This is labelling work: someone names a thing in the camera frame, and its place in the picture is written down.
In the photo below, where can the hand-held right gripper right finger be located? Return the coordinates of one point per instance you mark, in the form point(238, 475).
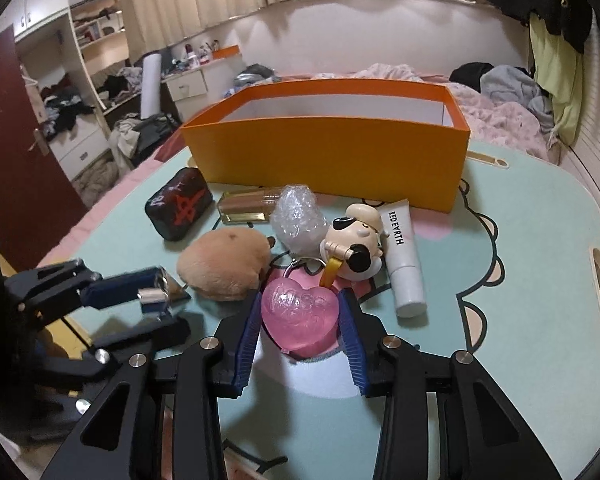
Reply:
point(352, 360)

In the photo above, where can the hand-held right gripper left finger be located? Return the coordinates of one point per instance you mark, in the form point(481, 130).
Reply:
point(247, 355)

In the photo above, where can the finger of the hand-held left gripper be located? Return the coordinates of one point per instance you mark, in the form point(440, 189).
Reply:
point(120, 287)
point(145, 335)

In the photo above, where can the small silver metal object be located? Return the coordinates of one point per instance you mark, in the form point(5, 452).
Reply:
point(152, 296)

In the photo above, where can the pink heart-shaped case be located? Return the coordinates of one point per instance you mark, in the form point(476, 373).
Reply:
point(300, 315)

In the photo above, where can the orange cardboard box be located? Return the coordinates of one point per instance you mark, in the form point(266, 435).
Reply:
point(330, 160)

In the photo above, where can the brown plush hamster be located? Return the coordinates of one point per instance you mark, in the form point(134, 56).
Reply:
point(220, 265)

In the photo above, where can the black case with red print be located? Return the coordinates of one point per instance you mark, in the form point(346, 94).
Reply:
point(180, 205)

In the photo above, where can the white cosmetic tube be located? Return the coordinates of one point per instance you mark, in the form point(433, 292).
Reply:
point(405, 270)

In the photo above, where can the light laundry pile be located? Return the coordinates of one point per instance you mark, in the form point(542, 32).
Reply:
point(97, 180)

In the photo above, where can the clear bubble wrap lump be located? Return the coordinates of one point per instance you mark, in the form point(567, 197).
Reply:
point(297, 215)

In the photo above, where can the gold cosmetic bottle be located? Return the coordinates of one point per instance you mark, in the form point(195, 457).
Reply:
point(245, 205)

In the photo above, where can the dark red door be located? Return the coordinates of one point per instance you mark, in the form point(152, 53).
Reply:
point(15, 160)

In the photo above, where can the dark clothes pile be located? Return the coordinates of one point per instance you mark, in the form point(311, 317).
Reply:
point(65, 110)

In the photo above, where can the white rolled mat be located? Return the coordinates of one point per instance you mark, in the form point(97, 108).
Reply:
point(152, 85)

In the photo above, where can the cream nightstand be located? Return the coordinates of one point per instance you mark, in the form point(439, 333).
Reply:
point(187, 87)

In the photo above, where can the cluster of small bottles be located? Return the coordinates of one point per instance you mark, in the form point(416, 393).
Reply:
point(192, 55)

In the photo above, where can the grey cloth bundle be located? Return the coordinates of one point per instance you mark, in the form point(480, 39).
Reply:
point(257, 74)

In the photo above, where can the open white closet shelves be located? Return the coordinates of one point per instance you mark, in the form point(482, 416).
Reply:
point(75, 35)

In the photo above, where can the small orange box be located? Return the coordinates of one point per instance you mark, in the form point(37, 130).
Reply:
point(226, 52)

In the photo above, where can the pink floral blanket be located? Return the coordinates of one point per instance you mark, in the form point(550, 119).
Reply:
point(495, 115)

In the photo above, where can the black garment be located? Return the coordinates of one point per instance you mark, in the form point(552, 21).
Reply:
point(472, 72)

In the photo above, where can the grey-blue garment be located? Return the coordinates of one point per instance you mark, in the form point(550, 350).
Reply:
point(515, 90)

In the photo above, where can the white padded headboard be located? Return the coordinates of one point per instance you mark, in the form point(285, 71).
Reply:
point(355, 35)

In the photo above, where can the white slatted panel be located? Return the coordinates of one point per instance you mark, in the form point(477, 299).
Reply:
point(597, 125)

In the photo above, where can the yellow-green garment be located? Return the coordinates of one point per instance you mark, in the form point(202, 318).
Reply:
point(555, 70)

